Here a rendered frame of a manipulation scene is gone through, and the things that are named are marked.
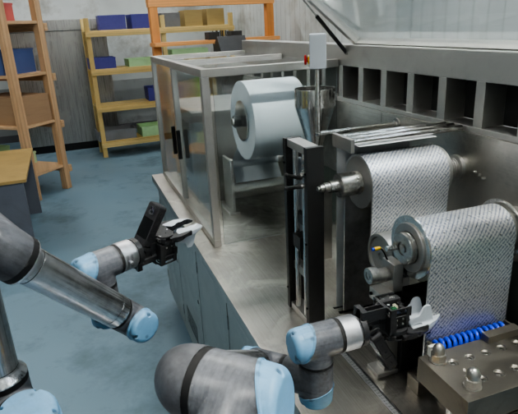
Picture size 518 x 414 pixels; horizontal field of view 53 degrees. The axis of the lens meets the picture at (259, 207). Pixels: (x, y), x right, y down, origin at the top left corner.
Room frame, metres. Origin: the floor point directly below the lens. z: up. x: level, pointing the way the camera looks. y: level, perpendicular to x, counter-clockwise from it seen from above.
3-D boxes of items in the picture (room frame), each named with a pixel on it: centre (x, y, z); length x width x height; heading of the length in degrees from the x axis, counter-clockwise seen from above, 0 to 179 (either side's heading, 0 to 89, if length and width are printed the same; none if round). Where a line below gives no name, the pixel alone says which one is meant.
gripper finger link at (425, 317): (0.99, -0.36, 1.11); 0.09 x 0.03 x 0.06; 108
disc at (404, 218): (1.07, -0.34, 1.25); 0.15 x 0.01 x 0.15; 19
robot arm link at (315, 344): (0.92, -0.10, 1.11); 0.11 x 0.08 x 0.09; 109
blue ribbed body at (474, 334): (1.03, -0.48, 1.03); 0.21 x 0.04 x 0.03; 109
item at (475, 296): (1.05, -0.48, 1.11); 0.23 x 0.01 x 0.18; 109
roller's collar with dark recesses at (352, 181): (1.30, -0.24, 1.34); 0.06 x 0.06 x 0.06; 19
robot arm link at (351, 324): (0.95, -0.18, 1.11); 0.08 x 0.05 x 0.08; 19
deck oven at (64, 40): (8.48, 3.03, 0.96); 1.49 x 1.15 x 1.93; 110
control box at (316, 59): (1.60, -0.19, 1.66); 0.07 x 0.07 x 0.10; 84
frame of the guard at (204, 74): (2.55, 0.12, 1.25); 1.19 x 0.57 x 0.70; 19
